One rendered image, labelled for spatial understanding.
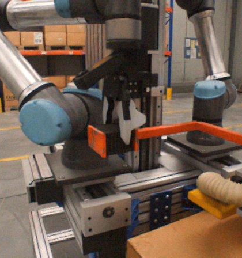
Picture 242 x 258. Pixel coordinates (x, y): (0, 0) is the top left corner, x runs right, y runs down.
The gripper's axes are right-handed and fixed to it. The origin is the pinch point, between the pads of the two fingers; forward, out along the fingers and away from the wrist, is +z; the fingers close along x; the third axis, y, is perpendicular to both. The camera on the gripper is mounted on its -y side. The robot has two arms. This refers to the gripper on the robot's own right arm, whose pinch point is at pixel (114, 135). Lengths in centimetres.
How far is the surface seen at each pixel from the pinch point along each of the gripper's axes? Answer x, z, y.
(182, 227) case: -9.0, 23.9, 14.5
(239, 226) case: -16.3, 23.9, 27.3
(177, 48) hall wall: 772, -61, 666
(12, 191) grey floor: 214, 118, -16
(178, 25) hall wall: 771, -153, 668
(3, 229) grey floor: 149, 118, -30
